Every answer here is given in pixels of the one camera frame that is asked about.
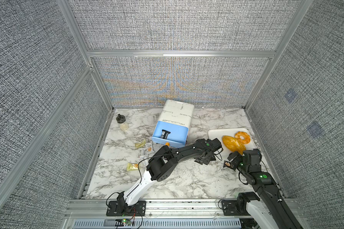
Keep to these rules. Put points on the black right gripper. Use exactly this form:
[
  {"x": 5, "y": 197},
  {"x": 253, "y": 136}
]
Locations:
[{"x": 239, "y": 158}]

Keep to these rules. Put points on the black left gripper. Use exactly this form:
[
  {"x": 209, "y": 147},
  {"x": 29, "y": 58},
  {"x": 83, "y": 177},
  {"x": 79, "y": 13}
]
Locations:
[{"x": 206, "y": 162}]

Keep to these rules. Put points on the white blue drawer cabinet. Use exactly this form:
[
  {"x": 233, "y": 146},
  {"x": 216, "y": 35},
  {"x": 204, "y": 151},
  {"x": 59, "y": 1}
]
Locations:
[{"x": 175, "y": 117}]

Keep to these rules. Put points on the black cookie packet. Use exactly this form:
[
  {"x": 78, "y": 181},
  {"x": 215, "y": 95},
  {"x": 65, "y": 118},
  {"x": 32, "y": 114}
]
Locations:
[{"x": 164, "y": 134}]

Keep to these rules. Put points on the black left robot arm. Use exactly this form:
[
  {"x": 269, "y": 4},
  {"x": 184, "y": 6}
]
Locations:
[{"x": 162, "y": 164}]

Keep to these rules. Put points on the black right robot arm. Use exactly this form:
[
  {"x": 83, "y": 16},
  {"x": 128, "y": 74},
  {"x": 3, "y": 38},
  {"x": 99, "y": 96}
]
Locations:
[{"x": 265, "y": 204}]

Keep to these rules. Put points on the yellow bread loaf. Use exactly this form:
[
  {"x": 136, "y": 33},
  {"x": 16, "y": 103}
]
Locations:
[{"x": 233, "y": 144}]

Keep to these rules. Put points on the white rectangular tray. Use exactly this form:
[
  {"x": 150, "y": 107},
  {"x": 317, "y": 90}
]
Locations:
[{"x": 219, "y": 133}]

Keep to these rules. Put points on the orange glazed donut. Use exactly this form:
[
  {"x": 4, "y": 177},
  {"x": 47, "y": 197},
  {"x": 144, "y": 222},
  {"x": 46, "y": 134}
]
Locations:
[{"x": 243, "y": 137}]

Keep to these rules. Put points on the white cookie packet orange picture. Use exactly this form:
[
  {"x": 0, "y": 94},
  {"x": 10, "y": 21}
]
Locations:
[{"x": 149, "y": 147}]

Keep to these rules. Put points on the white cookie packet lower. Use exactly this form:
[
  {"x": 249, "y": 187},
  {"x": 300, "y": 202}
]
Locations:
[{"x": 143, "y": 153}]

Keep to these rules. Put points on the yellow cookie packet near jar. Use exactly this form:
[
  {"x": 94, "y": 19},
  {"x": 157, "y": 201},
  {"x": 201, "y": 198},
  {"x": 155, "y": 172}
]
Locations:
[{"x": 140, "y": 144}]

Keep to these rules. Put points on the yellow cookie packet left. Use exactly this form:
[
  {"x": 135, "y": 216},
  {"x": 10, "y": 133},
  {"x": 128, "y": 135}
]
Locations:
[{"x": 132, "y": 167}]

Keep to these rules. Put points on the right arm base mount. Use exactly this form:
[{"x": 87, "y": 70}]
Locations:
[{"x": 237, "y": 207}]

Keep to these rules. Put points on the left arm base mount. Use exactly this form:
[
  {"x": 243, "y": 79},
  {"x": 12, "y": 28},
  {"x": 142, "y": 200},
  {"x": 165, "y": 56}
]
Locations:
[{"x": 119, "y": 207}]

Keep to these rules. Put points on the aluminium front rail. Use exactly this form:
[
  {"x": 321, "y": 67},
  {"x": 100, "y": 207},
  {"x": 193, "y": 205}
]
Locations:
[{"x": 159, "y": 214}]

